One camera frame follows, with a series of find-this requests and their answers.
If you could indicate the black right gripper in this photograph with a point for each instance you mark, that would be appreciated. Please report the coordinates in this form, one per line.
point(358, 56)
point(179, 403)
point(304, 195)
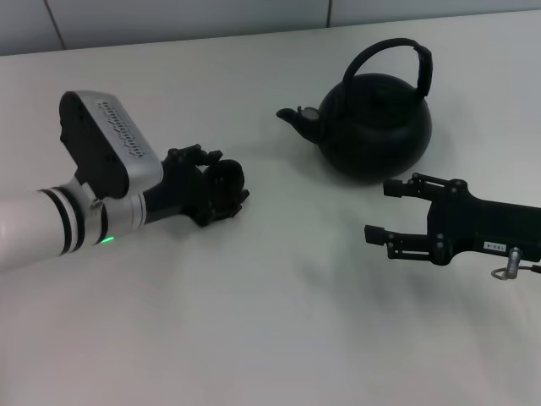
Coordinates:
point(482, 224)

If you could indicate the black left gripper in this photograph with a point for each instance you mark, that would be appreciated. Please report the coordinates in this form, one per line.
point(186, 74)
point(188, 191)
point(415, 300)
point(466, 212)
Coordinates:
point(177, 190)

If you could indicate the small black teacup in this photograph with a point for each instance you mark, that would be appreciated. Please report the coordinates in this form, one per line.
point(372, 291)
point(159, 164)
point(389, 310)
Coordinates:
point(226, 177)

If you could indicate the black round teapot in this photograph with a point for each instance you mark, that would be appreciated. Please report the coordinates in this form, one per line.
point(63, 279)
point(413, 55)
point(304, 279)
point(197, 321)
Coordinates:
point(372, 135)

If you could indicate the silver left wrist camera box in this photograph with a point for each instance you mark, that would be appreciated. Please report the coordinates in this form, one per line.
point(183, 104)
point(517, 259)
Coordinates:
point(118, 135)

